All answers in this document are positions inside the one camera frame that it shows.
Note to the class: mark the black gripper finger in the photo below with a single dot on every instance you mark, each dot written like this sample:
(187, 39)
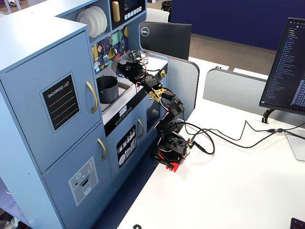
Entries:
(125, 69)
(122, 63)

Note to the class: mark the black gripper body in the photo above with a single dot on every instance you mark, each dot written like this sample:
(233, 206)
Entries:
(127, 69)

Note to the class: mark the dark gray round lid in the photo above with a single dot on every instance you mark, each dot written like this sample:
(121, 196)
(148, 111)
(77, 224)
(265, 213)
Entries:
(114, 68)

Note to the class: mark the red robot base clamp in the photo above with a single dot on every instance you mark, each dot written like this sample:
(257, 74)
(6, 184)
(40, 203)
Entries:
(175, 167)

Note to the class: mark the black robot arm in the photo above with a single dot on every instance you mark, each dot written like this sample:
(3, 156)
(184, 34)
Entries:
(172, 107)

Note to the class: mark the clear round container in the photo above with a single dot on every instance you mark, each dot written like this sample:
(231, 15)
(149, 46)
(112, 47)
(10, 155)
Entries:
(145, 57)

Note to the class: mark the white toy sink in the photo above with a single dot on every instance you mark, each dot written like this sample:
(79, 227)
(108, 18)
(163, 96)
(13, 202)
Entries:
(124, 89)

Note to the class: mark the gold stove knob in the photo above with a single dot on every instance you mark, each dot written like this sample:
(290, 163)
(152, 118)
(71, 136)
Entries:
(163, 74)

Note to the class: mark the gray pot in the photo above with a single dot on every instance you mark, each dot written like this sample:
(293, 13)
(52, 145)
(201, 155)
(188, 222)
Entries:
(108, 91)

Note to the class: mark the white plate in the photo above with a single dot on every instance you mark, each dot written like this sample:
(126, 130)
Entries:
(105, 21)
(99, 23)
(85, 22)

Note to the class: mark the black Dell monitor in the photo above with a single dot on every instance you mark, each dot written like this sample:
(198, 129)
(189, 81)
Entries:
(166, 38)

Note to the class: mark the gray desk divider panel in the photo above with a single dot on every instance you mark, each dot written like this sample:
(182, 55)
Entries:
(183, 83)
(233, 88)

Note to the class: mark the white chair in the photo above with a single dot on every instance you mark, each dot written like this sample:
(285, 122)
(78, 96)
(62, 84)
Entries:
(157, 15)

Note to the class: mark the black trash bin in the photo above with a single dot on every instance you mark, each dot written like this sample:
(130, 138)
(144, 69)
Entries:
(166, 5)

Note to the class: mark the black shopping list board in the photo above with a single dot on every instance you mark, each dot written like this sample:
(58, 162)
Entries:
(60, 103)

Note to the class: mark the blue partition panel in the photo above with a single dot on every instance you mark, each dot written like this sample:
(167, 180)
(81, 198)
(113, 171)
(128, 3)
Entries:
(238, 21)

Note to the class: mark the black monitor showing code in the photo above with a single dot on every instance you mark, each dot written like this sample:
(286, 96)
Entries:
(286, 71)

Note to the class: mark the silver monitor stand base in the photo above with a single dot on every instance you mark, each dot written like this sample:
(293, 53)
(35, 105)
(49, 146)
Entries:
(296, 148)

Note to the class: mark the black keyboard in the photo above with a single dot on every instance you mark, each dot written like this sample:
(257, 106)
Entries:
(299, 224)

